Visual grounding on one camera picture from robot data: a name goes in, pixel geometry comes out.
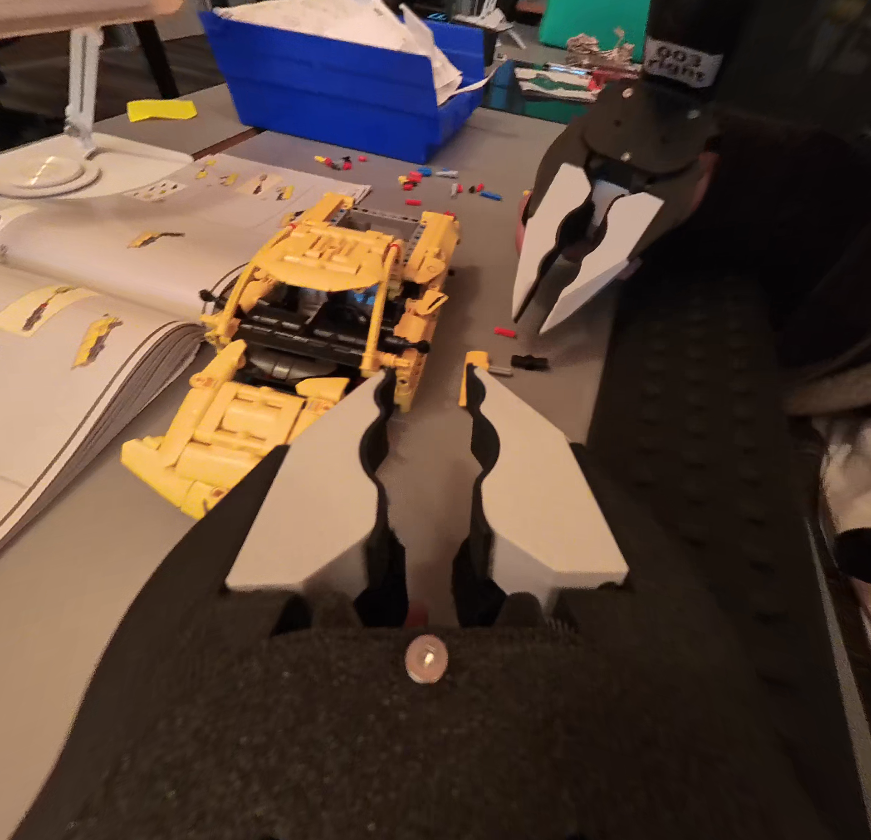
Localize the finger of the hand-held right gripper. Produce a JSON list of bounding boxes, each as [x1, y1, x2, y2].
[[510, 162, 594, 324], [539, 192, 665, 336]]

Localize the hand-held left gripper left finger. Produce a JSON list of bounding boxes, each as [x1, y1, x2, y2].
[[225, 369, 409, 626]]

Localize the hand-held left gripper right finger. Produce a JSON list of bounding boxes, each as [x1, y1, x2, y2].
[[452, 365, 630, 626]]

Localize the yellow brick piece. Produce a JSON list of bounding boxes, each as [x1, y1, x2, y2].
[[459, 351, 489, 408]]

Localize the yellow brick toy car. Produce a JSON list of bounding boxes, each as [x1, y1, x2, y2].
[[121, 193, 464, 520]]

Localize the instruction booklet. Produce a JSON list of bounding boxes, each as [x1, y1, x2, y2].
[[0, 154, 374, 548]]

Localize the grey desk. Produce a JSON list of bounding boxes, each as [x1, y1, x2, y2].
[[0, 84, 613, 840]]

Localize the brown desk divider strip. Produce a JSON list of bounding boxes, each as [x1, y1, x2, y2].
[[194, 127, 263, 160]]

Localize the person's right hand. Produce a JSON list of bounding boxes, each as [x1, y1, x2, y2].
[[693, 151, 722, 216]]

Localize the small wooden model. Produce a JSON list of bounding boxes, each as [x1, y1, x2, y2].
[[565, 29, 637, 65]]

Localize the teal green fabric bag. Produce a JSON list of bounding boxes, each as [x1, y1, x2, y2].
[[538, 0, 656, 48]]

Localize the green cutting mat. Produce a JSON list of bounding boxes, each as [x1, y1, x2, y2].
[[490, 60, 603, 126]]

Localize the scattered small coloured pins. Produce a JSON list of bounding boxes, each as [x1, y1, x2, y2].
[[313, 152, 504, 204]]

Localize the black dimpled mat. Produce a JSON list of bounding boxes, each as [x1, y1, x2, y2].
[[588, 261, 851, 786]]

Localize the blue storage bin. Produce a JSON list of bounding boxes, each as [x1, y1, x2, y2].
[[199, 10, 504, 163]]

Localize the crumpled white paper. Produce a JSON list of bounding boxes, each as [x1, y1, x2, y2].
[[214, 0, 504, 106]]

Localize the yellow sticky note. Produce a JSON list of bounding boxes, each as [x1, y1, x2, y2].
[[126, 98, 198, 123]]

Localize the white folding stand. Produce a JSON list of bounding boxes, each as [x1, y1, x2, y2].
[[0, 26, 198, 201]]

